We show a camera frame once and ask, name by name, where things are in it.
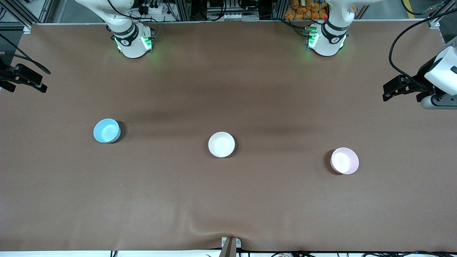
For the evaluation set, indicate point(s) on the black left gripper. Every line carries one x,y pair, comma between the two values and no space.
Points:
417,84

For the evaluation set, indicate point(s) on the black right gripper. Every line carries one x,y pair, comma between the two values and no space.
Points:
5,75

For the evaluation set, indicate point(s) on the pink bowl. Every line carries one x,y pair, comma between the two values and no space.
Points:
344,161

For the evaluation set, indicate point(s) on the blue bowl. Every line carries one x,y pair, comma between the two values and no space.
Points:
106,131

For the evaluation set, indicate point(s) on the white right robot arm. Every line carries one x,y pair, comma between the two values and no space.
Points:
132,46

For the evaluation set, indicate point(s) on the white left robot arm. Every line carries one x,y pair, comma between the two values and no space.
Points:
326,43

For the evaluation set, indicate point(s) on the white bowl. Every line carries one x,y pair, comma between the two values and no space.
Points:
221,144

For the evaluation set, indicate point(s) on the pile of orange objects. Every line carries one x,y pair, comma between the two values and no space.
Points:
303,12

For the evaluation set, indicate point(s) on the power strip with black plugs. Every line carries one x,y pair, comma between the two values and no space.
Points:
153,9

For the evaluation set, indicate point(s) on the brown table cover mat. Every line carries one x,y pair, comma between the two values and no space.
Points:
228,89

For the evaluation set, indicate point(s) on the white power strip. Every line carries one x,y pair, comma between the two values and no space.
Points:
232,16

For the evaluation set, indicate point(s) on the aluminium frame profile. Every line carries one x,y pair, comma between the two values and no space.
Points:
435,23
25,19

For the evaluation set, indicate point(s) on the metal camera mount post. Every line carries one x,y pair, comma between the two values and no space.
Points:
228,250

